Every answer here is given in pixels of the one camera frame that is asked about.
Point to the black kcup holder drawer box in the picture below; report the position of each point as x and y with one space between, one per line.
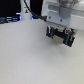
61 36

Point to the dark equipment with blue light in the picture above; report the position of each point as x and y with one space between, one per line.
10 19

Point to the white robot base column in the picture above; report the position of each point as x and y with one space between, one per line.
25 13

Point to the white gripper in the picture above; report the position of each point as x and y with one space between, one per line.
59 12

